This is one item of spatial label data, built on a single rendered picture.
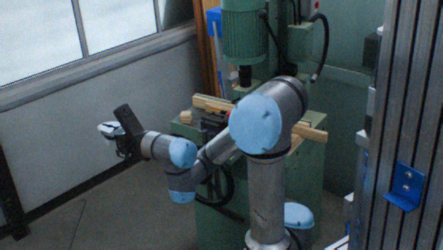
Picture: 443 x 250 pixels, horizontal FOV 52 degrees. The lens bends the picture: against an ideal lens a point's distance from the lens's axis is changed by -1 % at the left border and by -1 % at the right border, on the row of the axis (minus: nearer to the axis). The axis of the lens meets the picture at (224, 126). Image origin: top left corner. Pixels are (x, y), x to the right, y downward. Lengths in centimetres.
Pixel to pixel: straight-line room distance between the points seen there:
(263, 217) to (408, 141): 37
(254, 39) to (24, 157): 169
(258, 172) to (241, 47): 87
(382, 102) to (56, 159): 234
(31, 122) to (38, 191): 47
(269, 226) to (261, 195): 9
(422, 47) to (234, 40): 96
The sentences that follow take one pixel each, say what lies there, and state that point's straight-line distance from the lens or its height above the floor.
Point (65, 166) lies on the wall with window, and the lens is 312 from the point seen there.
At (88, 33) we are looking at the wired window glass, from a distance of 305.
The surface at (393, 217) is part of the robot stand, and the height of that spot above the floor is 112.
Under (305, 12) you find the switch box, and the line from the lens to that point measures 204.
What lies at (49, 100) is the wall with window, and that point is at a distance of 292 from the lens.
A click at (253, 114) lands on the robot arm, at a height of 144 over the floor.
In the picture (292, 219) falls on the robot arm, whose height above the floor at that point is 105.
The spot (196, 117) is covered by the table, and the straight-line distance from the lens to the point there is 210.
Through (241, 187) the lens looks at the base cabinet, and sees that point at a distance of 202.
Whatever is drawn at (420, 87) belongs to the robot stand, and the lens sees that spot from 102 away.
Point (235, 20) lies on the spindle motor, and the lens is 179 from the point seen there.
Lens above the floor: 187
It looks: 29 degrees down
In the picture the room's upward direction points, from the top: 3 degrees counter-clockwise
